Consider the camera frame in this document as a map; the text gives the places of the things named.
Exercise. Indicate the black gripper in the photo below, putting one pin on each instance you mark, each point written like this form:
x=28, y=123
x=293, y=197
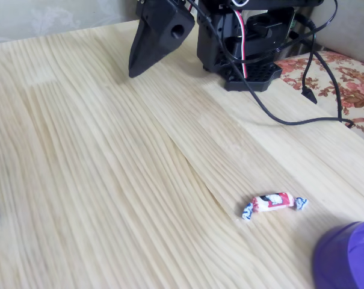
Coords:
x=157, y=28

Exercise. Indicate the red and white candy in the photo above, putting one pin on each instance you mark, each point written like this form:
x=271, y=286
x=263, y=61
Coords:
x=272, y=203

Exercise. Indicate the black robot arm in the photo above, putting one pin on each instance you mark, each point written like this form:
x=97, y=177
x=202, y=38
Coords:
x=211, y=51

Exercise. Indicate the purple bowl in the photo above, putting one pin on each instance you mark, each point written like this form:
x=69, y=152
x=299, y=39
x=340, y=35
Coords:
x=332, y=259

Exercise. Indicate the floral patterned cloth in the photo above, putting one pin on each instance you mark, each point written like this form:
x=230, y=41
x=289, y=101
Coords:
x=353, y=87

